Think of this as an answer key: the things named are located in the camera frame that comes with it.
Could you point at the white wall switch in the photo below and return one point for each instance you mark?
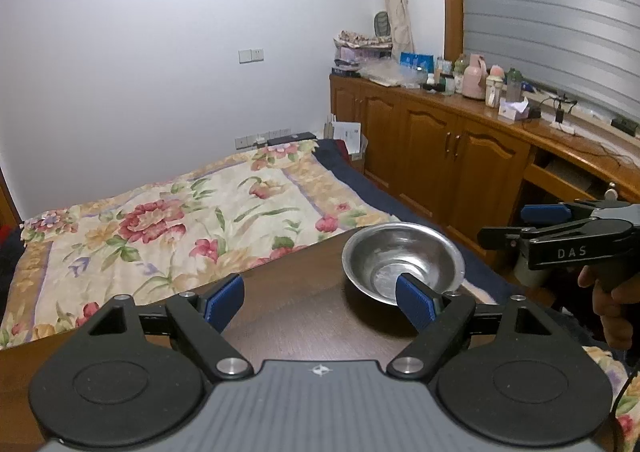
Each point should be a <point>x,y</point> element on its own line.
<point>251,55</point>

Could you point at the wooden cabinet row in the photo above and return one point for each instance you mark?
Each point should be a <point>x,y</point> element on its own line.
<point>457,163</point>

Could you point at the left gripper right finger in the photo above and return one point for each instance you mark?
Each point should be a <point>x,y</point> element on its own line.
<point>500,375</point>

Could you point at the pink thermos jug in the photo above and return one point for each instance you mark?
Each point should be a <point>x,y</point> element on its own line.
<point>474,78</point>

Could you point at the green lidded bottle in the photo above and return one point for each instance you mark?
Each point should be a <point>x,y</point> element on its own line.
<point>514,79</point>

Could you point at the right hand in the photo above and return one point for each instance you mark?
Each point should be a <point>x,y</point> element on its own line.
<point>618,331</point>

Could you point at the white tissue box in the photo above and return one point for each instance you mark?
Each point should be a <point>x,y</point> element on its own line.
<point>513,111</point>

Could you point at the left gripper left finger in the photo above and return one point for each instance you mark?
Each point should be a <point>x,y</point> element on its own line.
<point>134,374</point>

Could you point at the stack of folded cloths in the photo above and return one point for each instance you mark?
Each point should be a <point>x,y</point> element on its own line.
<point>353,51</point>

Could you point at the stainless steel bowl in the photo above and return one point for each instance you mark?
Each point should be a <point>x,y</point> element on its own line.
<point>374,257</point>

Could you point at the white paper bag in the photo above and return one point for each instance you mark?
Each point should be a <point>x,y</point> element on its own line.
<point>352,136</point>

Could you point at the wall socket strip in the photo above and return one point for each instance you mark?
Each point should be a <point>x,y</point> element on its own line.
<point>259,138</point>

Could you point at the floral quilt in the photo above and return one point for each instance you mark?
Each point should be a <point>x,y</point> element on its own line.
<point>164,238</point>

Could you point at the blue box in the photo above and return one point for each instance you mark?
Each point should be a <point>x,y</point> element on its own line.
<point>420,62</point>

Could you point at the clear plastic bag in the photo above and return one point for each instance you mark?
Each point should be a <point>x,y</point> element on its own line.
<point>387,72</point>

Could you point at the white cup pink lid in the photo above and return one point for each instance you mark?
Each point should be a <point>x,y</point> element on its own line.
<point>493,86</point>

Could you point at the striped window blind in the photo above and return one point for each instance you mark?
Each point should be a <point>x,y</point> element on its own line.
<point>586,48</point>

